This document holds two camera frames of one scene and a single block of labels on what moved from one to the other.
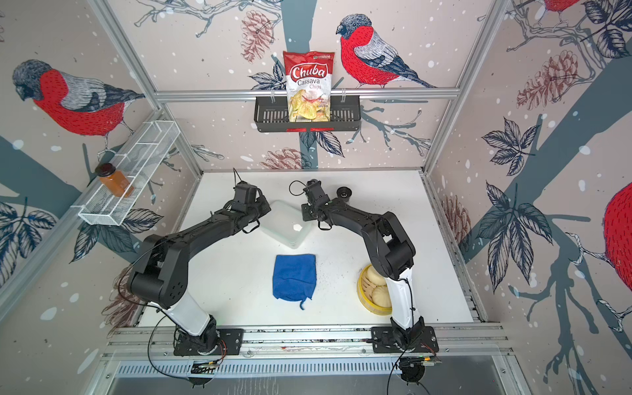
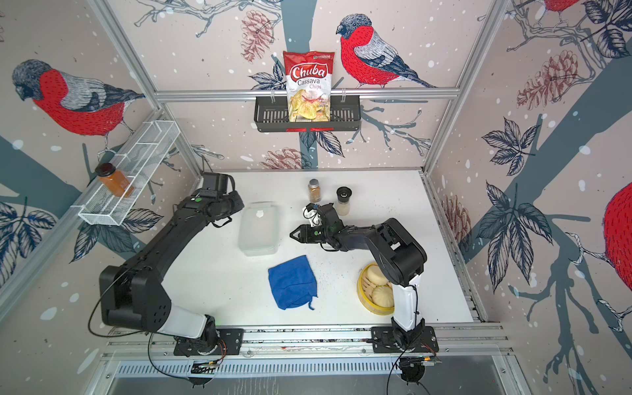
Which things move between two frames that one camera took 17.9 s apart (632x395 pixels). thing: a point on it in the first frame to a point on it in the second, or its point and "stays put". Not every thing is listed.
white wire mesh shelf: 139,161 stays put
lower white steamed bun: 381,295 stays put
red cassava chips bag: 309,75 stays put
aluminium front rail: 135,341 stays put
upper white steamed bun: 375,278 stays put
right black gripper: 304,208 to 304,234
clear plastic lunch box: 286,223 to 258,233
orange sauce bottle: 115,181 stays put
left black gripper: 264,203 to 234,195
